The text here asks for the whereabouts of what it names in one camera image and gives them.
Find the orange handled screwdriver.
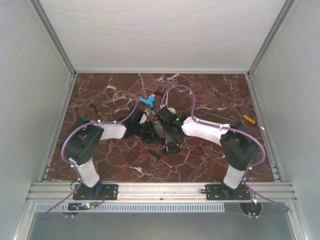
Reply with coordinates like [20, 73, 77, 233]
[243, 114, 265, 131]

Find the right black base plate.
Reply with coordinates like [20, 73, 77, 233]
[200, 183, 251, 201]

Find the black fuse box base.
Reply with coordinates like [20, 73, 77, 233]
[162, 138, 181, 155]

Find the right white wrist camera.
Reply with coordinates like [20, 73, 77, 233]
[167, 107, 176, 114]

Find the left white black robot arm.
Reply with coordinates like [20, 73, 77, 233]
[60, 107, 161, 199]

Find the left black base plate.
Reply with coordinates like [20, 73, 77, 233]
[72, 183, 119, 201]

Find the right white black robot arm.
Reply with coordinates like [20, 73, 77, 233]
[155, 106, 258, 200]

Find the black yellow screwdriver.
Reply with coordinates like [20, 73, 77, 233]
[90, 103, 106, 121]

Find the grey slotted cable duct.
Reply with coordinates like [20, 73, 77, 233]
[35, 202, 225, 213]

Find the aluminium mounting rail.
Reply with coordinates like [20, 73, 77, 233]
[26, 181, 297, 203]

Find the clear plastic fuse box cover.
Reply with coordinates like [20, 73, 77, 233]
[154, 122, 164, 138]

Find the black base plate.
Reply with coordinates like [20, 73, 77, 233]
[200, 183, 251, 201]
[72, 183, 119, 201]

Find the blue plastic fitting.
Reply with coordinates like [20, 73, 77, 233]
[138, 94, 156, 109]

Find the black handled screwdriver top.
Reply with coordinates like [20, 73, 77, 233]
[145, 88, 165, 96]

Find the small black screwdriver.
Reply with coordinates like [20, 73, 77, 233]
[147, 149, 172, 168]

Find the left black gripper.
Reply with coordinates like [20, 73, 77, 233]
[134, 120, 164, 144]

